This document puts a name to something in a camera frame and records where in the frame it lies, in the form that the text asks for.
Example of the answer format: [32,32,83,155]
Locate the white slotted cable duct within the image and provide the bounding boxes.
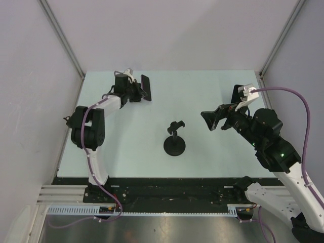
[47,205,246,217]

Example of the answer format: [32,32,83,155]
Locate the purple phone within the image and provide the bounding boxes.
[141,74,152,102]

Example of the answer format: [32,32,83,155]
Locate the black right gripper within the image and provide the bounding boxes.
[201,99,262,148]

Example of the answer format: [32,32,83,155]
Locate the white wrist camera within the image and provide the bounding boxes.
[235,84,259,111]
[123,68,135,83]

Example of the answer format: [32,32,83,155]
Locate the aluminium table rail right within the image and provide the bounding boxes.
[257,72,289,155]

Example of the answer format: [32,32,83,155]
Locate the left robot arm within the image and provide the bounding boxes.
[65,68,146,203]

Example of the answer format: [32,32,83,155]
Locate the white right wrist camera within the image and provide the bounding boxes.
[235,84,259,111]

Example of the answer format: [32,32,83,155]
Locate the black stand with ball joint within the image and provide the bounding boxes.
[63,116,73,128]

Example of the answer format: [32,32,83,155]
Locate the black phone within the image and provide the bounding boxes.
[231,85,243,103]

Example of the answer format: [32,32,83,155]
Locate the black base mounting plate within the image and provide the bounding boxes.
[52,176,289,213]

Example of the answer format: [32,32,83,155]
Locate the aluminium frame post right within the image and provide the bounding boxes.
[258,0,307,79]

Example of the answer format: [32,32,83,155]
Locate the aluminium frame post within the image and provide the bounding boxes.
[37,0,86,80]
[258,0,307,79]

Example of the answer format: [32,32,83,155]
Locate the aluminium frame post left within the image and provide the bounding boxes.
[37,0,86,80]

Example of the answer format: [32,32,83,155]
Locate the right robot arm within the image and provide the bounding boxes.
[201,103,323,242]

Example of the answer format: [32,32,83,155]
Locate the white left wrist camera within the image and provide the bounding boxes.
[123,68,135,83]

